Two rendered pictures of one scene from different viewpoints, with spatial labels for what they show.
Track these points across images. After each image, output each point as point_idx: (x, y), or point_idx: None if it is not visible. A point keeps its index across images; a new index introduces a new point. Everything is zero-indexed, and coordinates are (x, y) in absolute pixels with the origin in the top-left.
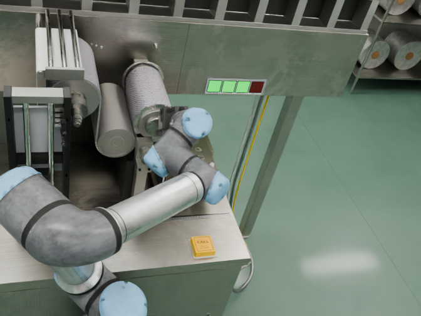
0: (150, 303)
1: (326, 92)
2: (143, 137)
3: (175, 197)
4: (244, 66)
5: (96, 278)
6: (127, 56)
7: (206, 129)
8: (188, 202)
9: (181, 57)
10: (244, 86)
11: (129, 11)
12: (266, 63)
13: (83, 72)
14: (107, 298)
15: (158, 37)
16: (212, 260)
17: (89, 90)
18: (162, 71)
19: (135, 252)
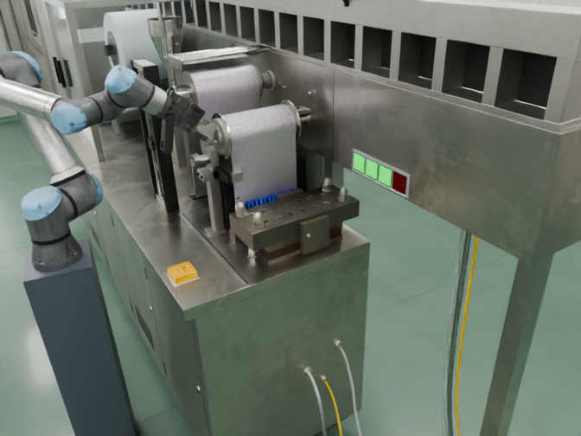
0: (167, 316)
1: (500, 240)
2: (213, 147)
3: (27, 94)
4: (385, 144)
5: (56, 178)
6: (298, 101)
7: (110, 81)
8: (35, 107)
9: (332, 113)
10: (386, 175)
11: (298, 51)
12: (407, 147)
13: (177, 61)
14: (41, 189)
15: (315, 84)
16: (168, 285)
17: (193, 86)
18: (321, 126)
19: (161, 243)
